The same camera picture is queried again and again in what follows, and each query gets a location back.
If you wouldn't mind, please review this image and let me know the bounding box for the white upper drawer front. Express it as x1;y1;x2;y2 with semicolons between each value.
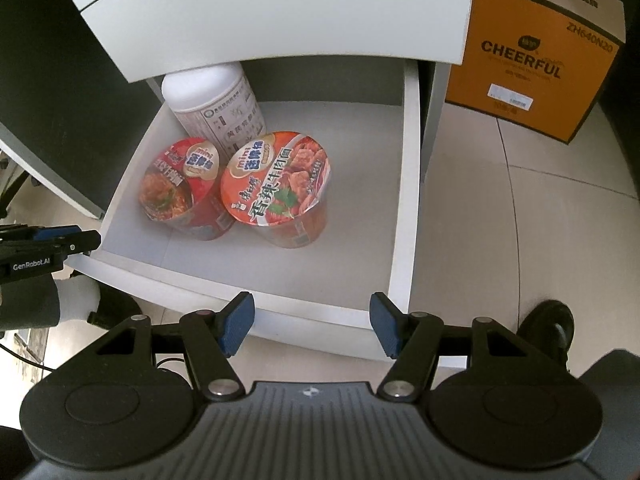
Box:
72;0;472;81

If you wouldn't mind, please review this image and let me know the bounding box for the red mini noodle cup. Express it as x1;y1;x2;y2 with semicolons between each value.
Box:
138;138;233;240

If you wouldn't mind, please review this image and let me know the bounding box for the orange Cheerful cardboard box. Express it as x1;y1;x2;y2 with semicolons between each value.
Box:
446;0;626;144

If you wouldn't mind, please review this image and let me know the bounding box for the orange beef noodle cup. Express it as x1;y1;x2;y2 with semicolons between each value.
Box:
220;131;331;248

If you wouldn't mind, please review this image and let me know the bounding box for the white plastic bottle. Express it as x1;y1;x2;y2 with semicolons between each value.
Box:
160;62;266;164

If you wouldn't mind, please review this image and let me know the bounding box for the white open drawer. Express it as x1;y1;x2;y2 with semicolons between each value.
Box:
70;56;449;361

